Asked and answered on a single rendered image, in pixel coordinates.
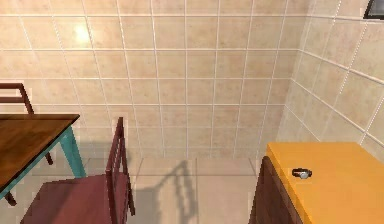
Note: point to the dark red wooden chair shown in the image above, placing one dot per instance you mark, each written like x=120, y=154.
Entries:
x=83, y=200
x=23, y=96

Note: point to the yellow-topped brown cabinet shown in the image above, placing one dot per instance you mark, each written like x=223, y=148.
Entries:
x=336, y=186

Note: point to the brown table with teal legs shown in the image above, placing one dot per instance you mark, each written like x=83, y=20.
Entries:
x=23, y=140

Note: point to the dark framed window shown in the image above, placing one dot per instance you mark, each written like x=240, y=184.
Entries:
x=375, y=8

